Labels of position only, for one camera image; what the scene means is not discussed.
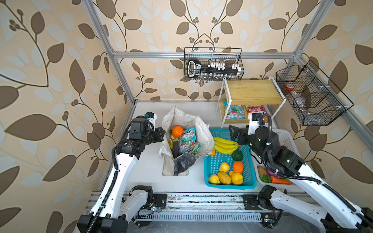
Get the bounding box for orange fruit white basket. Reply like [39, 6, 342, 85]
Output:
[172, 126, 184, 138]

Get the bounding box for dark zucchini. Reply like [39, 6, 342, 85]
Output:
[172, 140, 180, 159]

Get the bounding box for pink teal snack bag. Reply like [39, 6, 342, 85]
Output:
[179, 127, 196, 154]

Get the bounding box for white canvas grocery bag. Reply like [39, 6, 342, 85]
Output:
[159, 107, 215, 176]

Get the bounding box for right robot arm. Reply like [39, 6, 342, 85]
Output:
[228, 114, 373, 233]

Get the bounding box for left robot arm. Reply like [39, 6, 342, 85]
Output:
[77, 112, 166, 233]

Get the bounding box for orange Fox's candy bag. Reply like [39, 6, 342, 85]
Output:
[245, 105, 267, 114]

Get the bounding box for red green candy bag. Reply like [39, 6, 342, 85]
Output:
[226, 105, 245, 119]

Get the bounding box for white plastic basket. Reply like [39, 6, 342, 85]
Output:
[252, 128, 304, 193]

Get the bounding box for green avocado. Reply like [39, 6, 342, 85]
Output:
[232, 150, 244, 162]

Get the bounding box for green banana bunch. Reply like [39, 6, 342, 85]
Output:
[214, 137, 240, 154]

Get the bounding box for brown potato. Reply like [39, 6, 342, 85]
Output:
[257, 166, 267, 177]

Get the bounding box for orange tangerine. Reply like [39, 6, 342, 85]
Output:
[233, 161, 244, 174]

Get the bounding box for purple onion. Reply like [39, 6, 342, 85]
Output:
[265, 168, 279, 178]

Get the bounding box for teal plastic basket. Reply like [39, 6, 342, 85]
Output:
[204, 145, 257, 190]

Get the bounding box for white wooden shelf rack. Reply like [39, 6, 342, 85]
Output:
[217, 77, 287, 128]

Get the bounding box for green pepper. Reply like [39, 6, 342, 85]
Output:
[259, 174, 272, 183]

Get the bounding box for yellow round lemon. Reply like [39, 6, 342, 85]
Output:
[230, 172, 243, 185]

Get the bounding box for yellow bumpy lemon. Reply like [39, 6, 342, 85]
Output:
[217, 171, 232, 185]

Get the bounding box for plastic bottle red cap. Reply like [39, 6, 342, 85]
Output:
[285, 83, 306, 108]

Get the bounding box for small yellow lemon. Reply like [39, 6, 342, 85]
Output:
[208, 174, 220, 184]

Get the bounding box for black tool in basket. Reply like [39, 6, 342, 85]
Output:
[184, 58, 244, 80]

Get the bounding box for black wire basket right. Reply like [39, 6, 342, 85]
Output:
[275, 60, 354, 126]

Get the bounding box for black wire basket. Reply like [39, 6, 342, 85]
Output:
[275, 60, 354, 126]
[184, 47, 244, 82]

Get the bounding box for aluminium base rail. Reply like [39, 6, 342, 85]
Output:
[85, 191, 327, 222]

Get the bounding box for black wire basket centre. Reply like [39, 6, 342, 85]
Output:
[184, 47, 244, 82]

